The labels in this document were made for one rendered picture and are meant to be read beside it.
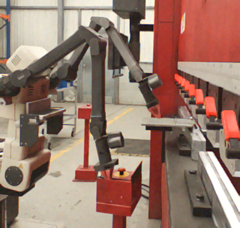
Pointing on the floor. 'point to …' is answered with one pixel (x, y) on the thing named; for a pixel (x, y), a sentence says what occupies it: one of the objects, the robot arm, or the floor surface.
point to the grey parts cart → (64, 117)
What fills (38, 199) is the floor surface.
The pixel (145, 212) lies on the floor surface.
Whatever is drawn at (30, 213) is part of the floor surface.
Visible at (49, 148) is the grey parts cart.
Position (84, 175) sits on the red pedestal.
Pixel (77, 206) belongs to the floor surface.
